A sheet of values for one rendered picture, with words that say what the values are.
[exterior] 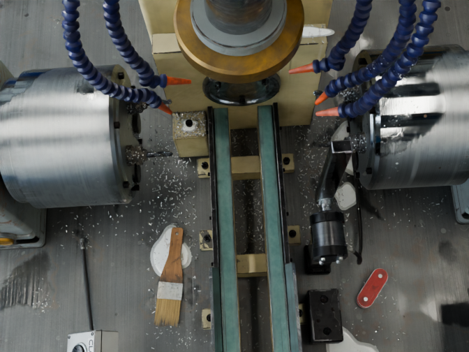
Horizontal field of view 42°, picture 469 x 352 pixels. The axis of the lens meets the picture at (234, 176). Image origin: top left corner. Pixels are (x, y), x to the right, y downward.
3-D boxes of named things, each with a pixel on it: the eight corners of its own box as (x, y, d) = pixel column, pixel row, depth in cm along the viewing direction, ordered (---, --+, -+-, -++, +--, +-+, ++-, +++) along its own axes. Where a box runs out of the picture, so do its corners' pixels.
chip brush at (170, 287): (166, 227, 130) (165, 226, 129) (190, 229, 129) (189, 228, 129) (153, 326, 123) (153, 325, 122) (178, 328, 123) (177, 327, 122)
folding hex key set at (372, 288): (375, 266, 126) (377, 265, 124) (389, 275, 125) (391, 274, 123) (353, 302, 123) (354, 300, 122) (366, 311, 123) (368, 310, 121)
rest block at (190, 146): (178, 133, 137) (171, 110, 125) (209, 130, 137) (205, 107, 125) (179, 158, 135) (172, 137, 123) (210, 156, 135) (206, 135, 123)
